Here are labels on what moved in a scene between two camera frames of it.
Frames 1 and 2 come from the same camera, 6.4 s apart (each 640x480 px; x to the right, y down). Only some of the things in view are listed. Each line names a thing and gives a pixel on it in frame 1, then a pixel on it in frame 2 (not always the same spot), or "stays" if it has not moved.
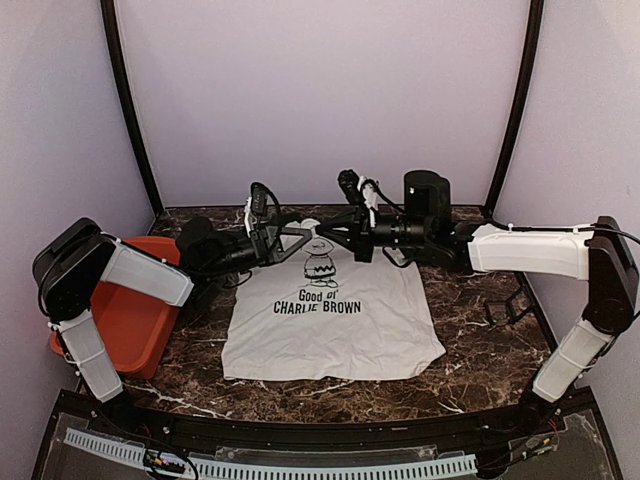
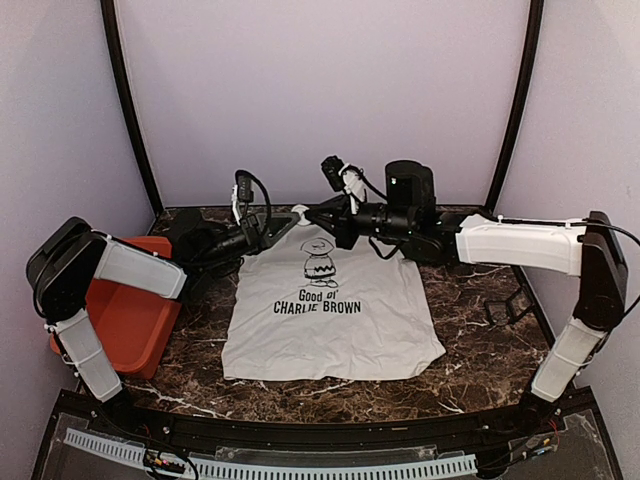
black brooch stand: [501, 312] stays
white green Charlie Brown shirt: [317, 313] stays
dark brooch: [310, 223] to [301, 209]
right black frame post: [536, 18] stays
